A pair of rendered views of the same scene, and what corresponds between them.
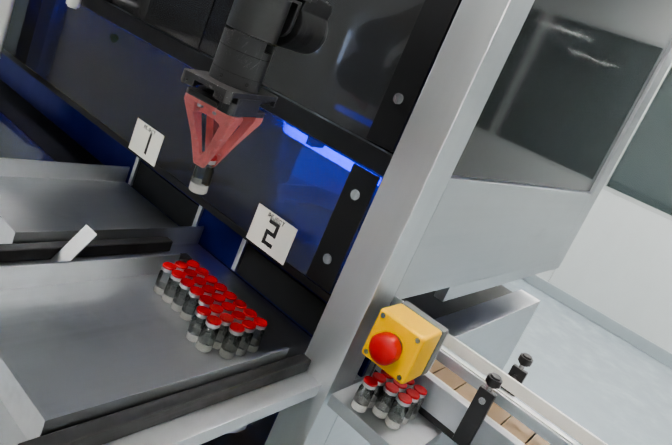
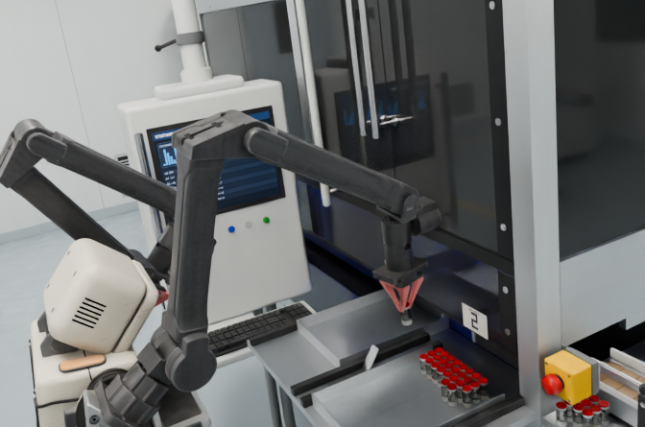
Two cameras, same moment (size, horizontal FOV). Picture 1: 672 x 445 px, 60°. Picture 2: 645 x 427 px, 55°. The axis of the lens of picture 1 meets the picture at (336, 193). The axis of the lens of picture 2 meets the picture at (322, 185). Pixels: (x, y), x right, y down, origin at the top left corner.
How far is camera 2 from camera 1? 0.69 m
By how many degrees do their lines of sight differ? 31
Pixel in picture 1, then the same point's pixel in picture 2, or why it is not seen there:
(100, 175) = (380, 296)
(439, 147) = (534, 253)
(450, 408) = (630, 413)
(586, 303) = not seen: outside the picture
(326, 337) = (526, 381)
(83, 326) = (384, 406)
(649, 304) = not seen: outside the picture
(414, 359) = (572, 388)
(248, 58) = (398, 256)
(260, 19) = (395, 237)
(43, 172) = (347, 309)
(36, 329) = (361, 413)
